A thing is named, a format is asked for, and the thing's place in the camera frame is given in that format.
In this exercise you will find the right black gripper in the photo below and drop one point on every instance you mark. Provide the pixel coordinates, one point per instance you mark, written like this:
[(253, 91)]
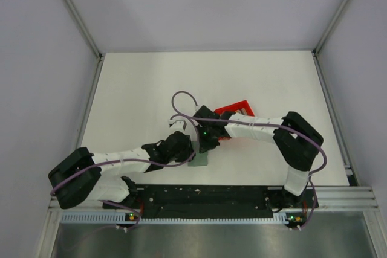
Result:
[(206, 145)]

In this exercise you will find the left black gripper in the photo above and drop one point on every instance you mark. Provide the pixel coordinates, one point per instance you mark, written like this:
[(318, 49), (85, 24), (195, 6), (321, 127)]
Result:
[(188, 150)]

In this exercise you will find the red plastic bin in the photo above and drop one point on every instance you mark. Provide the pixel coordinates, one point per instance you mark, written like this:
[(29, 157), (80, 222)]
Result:
[(235, 106)]

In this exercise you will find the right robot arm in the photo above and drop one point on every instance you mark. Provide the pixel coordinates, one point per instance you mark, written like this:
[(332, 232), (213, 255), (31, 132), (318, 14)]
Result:
[(297, 141)]

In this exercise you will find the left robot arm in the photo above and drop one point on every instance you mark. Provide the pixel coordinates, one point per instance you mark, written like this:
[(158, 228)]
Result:
[(85, 176)]

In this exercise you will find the stack of credit cards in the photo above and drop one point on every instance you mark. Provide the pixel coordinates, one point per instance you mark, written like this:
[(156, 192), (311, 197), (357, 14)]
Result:
[(242, 111)]

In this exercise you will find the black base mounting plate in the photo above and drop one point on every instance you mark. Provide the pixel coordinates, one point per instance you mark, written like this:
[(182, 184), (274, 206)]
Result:
[(215, 201)]

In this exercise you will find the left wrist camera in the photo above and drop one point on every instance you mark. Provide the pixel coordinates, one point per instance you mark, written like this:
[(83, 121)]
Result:
[(177, 125)]

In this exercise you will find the grey slotted cable duct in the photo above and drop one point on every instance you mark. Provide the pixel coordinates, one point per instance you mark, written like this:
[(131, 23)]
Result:
[(99, 217)]

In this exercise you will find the aluminium front rail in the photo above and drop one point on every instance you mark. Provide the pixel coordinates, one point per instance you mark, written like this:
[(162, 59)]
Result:
[(335, 199)]

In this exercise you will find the left aluminium frame post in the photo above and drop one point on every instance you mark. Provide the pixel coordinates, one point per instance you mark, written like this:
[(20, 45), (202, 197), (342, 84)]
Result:
[(82, 28)]

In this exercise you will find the aluminium frame post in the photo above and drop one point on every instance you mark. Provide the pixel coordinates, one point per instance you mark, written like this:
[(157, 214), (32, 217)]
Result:
[(333, 23), (82, 28)]

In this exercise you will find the right aluminium frame post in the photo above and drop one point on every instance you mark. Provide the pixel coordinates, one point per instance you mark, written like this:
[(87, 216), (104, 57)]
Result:
[(333, 23)]

